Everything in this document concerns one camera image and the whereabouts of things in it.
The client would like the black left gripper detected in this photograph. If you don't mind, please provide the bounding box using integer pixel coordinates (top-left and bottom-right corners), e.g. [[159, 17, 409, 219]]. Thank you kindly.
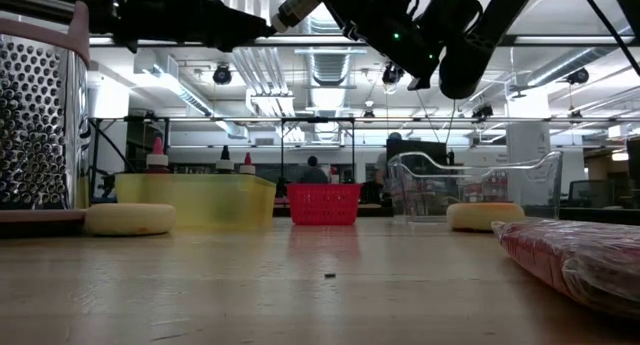
[[114, 0, 275, 54]]

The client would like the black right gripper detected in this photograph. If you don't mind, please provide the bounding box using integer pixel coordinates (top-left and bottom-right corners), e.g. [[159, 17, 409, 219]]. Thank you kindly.
[[319, 0, 481, 90]]

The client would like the red-capped small bottle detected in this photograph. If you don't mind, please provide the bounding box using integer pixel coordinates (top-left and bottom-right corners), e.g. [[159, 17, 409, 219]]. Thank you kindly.
[[238, 152, 257, 176], [145, 136, 170, 175]]

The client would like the yellow sponge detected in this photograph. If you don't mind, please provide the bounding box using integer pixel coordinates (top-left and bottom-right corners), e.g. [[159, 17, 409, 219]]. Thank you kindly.
[[445, 202, 526, 232], [83, 203, 177, 237]]

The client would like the plastic-wrapped red meat pack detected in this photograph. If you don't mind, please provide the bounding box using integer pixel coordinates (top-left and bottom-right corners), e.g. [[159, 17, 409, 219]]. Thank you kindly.
[[491, 218, 640, 319]]

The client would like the black computer monitor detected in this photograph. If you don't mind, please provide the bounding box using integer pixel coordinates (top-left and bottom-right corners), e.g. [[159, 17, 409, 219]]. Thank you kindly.
[[385, 138, 449, 186]]

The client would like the person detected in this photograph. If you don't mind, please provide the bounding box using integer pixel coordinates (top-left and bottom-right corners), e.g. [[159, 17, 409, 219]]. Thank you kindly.
[[299, 155, 330, 185], [374, 131, 404, 186]]

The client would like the yellow translucent plastic bin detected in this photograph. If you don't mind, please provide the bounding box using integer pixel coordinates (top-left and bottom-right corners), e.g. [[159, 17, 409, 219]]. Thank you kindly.
[[114, 173, 277, 231]]

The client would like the red plastic basket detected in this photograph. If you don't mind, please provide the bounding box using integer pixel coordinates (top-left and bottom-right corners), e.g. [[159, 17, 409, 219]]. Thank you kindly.
[[285, 183, 362, 227]]

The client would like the clear plastic bin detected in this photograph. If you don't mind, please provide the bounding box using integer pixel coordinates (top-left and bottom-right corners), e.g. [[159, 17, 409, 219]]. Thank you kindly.
[[387, 150, 564, 224]]

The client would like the white round pillar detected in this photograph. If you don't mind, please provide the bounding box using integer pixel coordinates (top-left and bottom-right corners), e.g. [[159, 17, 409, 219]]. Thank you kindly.
[[505, 122, 552, 206]]

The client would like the dark mesh office chair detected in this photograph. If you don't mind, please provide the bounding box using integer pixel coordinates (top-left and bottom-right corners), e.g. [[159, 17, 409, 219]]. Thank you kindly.
[[567, 178, 616, 209]]

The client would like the black ceiling camera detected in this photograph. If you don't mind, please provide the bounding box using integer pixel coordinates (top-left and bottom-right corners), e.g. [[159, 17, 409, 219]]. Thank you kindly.
[[212, 64, 234, 86], [382, 62, 405, 86]]

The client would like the black overhead frame beam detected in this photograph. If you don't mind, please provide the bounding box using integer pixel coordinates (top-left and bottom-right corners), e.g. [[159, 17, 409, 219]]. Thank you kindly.
[[89, 33, 640, 47]]

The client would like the silver ceiling duct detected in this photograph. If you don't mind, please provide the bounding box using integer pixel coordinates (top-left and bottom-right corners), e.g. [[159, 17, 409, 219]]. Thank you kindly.
[[294, 14, 369, 146]]

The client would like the black workstation frame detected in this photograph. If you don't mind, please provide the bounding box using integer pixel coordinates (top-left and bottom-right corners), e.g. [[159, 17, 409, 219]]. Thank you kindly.
[[280, 116, 356, 186]]

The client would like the metal box grater pink handle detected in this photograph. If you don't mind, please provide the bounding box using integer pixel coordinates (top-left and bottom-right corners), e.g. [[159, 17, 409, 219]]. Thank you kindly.
[[0, 0, 92, 225]]

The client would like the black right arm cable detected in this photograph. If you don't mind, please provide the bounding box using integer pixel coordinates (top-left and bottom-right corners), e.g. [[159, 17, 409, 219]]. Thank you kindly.
[[574, 0, 640, 77]]

